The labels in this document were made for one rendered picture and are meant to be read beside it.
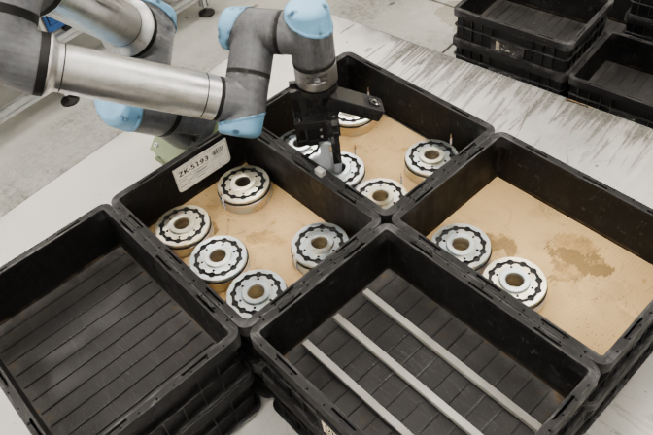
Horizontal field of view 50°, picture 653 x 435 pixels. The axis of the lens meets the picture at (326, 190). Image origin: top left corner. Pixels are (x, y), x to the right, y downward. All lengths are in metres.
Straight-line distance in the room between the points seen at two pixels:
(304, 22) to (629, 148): 0.84
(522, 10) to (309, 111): 1.36
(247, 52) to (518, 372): 0.66
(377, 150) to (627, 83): 1.17
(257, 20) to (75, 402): 0.67
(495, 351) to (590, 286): 0.20
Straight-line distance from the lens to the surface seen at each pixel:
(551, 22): 2.43
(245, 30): 1.18
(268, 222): 1.30
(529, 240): 1.26
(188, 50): 3.37
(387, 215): 1.15
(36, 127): 3.19
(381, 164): 1.38
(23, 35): 1.09
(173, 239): 1.28
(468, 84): 1.79
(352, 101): 1.24
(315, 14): 1.12
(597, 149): 1.65
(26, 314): 1.32
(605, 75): 2.42
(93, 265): 1.34
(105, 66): 1.10
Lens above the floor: 1.78
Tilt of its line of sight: 45 degrees down
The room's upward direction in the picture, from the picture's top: 8 degrees counter-clockwise
